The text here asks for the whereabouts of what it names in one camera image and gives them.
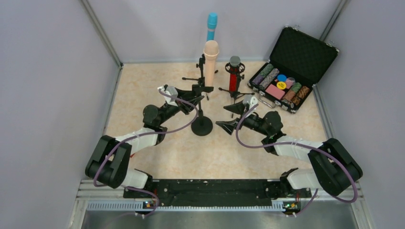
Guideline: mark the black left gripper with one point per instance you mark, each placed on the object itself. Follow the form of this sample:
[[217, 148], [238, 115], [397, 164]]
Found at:
[[182, 98]]

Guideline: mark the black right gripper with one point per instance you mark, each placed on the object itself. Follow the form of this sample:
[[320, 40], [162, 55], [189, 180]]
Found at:
[[241, 115]]

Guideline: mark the small black tripod mic stand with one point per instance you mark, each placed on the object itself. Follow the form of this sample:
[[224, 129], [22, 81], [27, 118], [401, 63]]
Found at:
[[200, 66]]

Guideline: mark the black round-base mic stand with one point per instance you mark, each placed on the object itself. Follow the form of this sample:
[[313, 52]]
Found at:
[[202, 125]]

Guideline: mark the black tripod stand with basket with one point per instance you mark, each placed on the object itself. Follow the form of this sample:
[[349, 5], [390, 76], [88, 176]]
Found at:
[[240, 76]]

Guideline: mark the beige microphone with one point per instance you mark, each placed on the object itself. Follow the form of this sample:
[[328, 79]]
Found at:
[[211, 52]]

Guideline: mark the red glitter microphone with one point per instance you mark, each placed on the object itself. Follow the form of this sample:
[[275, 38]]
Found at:
[[234, 65]]

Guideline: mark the blue microphone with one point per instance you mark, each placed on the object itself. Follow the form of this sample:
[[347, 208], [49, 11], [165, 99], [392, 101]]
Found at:
[[211, 25]]

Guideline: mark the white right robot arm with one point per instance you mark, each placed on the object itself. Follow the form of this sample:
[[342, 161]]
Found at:
[[332, 167]]

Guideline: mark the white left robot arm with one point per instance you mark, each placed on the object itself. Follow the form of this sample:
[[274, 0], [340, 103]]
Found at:
[[109, 162]]

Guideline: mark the pink playing card deck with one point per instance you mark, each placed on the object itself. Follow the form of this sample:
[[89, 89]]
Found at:
[[274, 91]]

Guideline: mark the yellow big blind button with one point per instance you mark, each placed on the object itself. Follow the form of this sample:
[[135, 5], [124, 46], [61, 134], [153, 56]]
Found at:
[[281, 85]]

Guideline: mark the blue dealer button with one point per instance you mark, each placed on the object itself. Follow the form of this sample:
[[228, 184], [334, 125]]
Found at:
[[281, 78]]

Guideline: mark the black poker chip case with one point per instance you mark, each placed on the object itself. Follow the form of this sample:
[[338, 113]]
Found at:
[[302, 59]]

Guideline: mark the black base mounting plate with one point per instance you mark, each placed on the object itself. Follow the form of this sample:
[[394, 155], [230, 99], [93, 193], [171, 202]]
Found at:
[[222, 192]]

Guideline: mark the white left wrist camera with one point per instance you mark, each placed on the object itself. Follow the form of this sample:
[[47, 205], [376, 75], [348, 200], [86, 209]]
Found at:
[[170, 93]]

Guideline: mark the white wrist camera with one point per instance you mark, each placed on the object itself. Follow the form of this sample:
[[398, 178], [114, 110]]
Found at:
[[170, 93], [249, 101]]

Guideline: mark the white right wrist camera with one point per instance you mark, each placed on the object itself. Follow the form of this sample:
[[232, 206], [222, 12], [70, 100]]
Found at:
[[249, 101]]

